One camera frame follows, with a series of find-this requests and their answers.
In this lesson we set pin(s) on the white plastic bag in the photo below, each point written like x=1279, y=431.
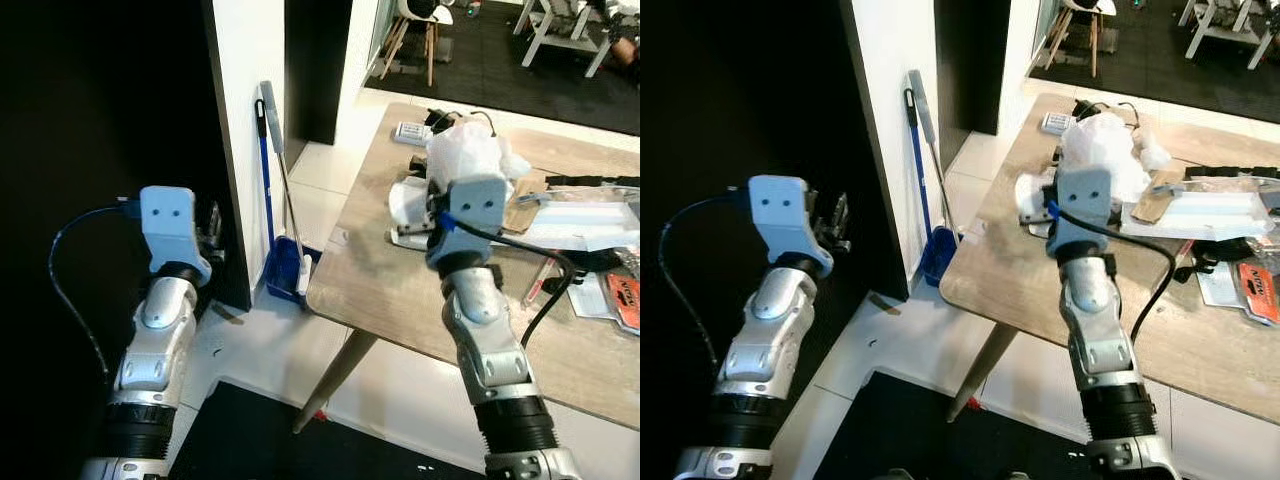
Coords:
x=465, y=150
x=1100, y=140

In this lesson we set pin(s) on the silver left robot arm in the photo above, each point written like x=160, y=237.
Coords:
x=765, y=335
x=155, y=340

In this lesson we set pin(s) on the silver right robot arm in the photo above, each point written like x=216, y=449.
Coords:
x=1100, y=320
x=490, y=330

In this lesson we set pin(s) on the small white keypad device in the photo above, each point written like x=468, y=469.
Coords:
x=410, y=133
x=1056, y=123

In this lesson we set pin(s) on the wooden table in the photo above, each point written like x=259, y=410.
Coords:
x=1010, y=270
x=400, y=280

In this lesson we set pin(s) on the blue dustpan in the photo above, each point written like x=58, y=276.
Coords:
x=940, y=255
x=285, y=270

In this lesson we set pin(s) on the brown cardboard piece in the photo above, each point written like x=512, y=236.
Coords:
x=522, y=205
x=1155, y=198

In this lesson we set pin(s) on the red pen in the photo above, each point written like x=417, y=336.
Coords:
x=538, y=285
x=1186, y=258

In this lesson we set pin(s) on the white foam tray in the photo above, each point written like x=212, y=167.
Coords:
x=590, y=215
x=1220, y=205

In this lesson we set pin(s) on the black strip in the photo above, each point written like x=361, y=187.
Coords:
x=600, y=182
x=1240, y=173

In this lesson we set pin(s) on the white chair with wooden legs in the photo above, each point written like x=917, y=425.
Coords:
x=1085, y=10
x=425, y=15

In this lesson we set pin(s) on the orange packet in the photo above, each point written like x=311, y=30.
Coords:
x=1262, y=290
x=625, y=300

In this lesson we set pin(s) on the black floor mat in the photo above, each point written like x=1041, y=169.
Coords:
x=300, y=440
x=920, y=430

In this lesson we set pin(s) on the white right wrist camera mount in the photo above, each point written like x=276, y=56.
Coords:
x=1082, y=205
x=470, y=215

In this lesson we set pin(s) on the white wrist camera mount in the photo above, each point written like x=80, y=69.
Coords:
x=782, y=215
x=168, y=225
x=1082, y=205
x=470, y=215

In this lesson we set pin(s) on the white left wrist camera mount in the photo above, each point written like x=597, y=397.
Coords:
x=168, y=225
x=782, y=215

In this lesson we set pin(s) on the white frame table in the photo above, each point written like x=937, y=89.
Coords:
x=1230, y=20
x=560, y=25

